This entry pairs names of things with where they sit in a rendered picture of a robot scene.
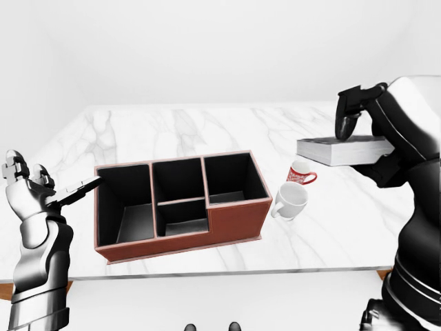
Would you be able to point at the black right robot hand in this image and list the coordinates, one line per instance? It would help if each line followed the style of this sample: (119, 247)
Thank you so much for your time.
(403, 131)

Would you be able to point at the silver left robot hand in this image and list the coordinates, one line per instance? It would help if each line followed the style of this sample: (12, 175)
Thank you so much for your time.
(24, 196)

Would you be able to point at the grey hardcover book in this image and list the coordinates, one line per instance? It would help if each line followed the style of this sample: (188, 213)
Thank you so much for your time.
(341, 151)

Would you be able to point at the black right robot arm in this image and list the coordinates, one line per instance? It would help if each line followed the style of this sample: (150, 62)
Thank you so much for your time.
(413, 258)

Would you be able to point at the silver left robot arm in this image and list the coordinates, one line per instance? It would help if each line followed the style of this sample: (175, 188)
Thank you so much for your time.
(38, 269)

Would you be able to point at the red-brown desk caddy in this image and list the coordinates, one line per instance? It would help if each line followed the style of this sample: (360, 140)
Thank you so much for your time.
(179, 203)

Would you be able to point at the red patterned mug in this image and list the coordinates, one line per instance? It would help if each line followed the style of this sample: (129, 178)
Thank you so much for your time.
(300, 174)

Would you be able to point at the white mug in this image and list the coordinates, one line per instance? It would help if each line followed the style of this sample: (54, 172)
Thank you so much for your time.
(291, 200)

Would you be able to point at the small dark round shape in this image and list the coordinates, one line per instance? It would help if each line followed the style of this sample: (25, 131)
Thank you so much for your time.
(190, 327)
(234, 326)

